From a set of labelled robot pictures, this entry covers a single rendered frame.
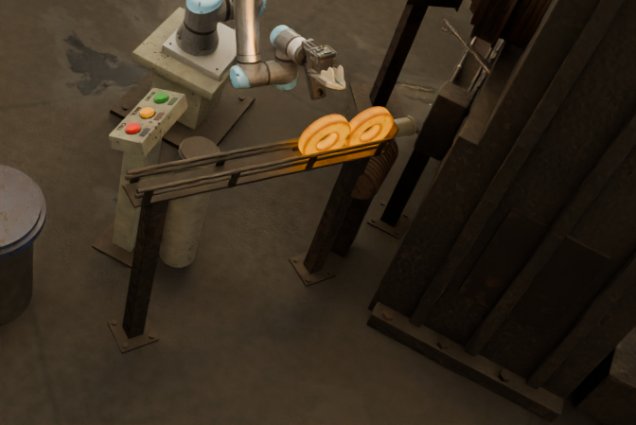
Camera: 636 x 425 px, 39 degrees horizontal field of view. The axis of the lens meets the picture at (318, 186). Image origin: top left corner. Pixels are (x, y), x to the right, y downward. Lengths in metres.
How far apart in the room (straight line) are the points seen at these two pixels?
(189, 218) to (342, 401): 0.74
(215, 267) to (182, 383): 0.44
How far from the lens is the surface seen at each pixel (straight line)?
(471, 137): 2.46
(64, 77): 3.55
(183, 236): 2.88
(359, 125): 2.53
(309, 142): 2.45
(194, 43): 3.19
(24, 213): 2.58
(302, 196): 3.31
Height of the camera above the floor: 2.48
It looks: 48 degrees down
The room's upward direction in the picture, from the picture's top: 21 degrees clockwise
